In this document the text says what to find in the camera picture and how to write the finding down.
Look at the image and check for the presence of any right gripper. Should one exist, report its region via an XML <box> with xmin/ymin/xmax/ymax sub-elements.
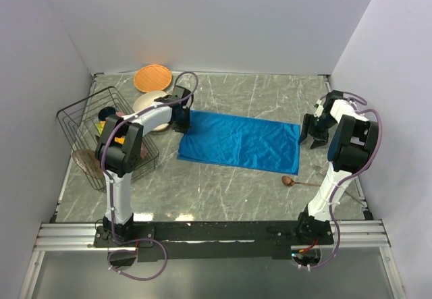
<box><xmin>298</xmin><ymin>113</ymin><xmax>338</xmax><ymax>149</ymax></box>

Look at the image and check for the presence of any blue cloth napkin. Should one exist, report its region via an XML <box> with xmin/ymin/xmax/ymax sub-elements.
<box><xmin>178</xmin><ymin>110</ymin><xmax>300</xmax><ymax>175</ymax></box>

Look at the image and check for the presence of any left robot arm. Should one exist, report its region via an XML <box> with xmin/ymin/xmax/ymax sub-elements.
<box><xmin>94</xmin><ymin>86</ymin><xmax>194</xmax><ymax>246</ymax></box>

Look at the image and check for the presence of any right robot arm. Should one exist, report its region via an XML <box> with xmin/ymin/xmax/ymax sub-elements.
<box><xmin>295</xmin><ymin>90</ymin><xmax>382</xmax><ymax>244</ymax></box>

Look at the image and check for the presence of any metal fork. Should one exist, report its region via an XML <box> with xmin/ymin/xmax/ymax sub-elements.
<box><xmin>313</xmin><ymin>165</ymin><xmax>328</xmax><ymax>176</ymax></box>

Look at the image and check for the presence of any cream divided plate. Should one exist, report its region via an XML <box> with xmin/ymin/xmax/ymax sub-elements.
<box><xmin>132</xmin><ymin>90</ymin><xmax>167</xmax><ymax>112</ymax></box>

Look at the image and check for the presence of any pink plate in rack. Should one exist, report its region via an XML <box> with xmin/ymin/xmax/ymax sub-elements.
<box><xmin>115</xmin><ymin>111</ymin><xmax>147</xmax><ymax>159</ymax></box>

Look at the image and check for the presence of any orange woven round mat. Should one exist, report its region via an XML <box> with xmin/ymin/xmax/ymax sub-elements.
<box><xmin>134</xmin><ymin>65</ymin><xmax>172</xmax><ymax>93</ymax></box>

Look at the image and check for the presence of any wooden spoon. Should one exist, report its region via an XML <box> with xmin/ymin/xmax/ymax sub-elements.
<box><xmin>281</xmin><ymin>175</ymin><xmax>320</xmax><ymax>187</ymax></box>

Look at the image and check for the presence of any yellow plate in rack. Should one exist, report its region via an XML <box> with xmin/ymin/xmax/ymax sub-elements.
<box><xmin>95</xmin><ymin>121</ymin><xmax>125</xmax><ymax>144</ymax></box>

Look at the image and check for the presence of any dark blue bowl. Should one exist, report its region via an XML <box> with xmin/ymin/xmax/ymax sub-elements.
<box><xmin>98</xmin><ymin>107</ymin><xmax>116</xmax><ymax>121</ymax></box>

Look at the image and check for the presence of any brown wooden plate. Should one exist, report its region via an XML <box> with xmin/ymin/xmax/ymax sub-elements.
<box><xmin>72</xmin><ymin>149</ymin><xmax>104</xmax><ymax>180</ymax></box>

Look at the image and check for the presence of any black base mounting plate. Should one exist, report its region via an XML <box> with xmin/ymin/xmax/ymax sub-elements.
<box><xmin>94</xmin><ymin>221</ymin><xmax>334</xmax><ymax>262</ymax></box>

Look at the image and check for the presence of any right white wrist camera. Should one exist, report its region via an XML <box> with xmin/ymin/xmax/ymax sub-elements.
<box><xmin>313</xmin><ymin>99</ymin><xmax>325</xmax><ymax>119</ymax></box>

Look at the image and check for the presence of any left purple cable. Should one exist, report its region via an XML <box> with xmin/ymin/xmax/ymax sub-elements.
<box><xmin>99</xmin><ymin>72</ymin><xmax>199</xmax><ymax>282</ymax></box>

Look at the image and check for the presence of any black wire dish rack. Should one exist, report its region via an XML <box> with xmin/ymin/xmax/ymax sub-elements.
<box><xmin>56</xmin><ymin>86</ymin><xmax>160</xmax><ymax>194</ymax></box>

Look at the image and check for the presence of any aluminium rail frame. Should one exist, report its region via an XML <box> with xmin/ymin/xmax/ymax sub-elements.
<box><xmin>19</xmin><ymin>220</ymin><xmax>406</xmax><ymax>298</ymax></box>

